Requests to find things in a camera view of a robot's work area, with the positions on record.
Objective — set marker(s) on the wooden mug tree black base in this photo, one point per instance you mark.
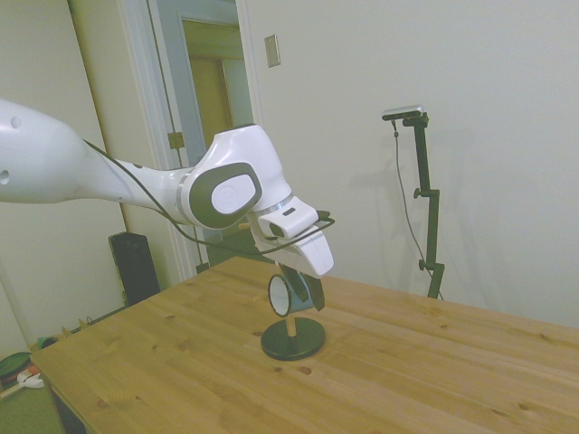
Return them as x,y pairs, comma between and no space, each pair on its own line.
294,346

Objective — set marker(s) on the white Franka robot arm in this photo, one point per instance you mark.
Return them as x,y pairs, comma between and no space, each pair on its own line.
68,167

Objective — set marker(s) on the metal wall switch plate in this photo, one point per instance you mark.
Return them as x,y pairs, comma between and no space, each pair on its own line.
272,51

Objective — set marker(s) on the white floor object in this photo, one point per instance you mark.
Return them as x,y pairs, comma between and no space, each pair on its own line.
32,381

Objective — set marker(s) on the wooden stick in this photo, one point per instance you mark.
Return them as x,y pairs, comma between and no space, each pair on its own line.
11,391

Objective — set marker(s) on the black box on floor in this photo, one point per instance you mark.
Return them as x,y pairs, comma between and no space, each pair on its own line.
135,271

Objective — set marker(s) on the green bowl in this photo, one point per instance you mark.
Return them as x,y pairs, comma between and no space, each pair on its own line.
13,367

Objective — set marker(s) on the pale blue open door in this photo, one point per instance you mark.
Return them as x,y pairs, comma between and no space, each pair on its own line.
172,68

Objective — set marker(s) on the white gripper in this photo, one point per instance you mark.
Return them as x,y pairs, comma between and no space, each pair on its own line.
314,257

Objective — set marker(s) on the teal enamel mug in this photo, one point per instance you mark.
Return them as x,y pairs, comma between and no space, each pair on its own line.
279,296

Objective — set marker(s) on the brass door hinge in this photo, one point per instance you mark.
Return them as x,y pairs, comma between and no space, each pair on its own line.
176,140

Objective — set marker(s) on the grey exterior camera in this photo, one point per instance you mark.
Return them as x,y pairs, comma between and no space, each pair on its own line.
403,112

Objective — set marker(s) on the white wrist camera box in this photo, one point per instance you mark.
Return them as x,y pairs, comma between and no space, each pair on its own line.
289,221

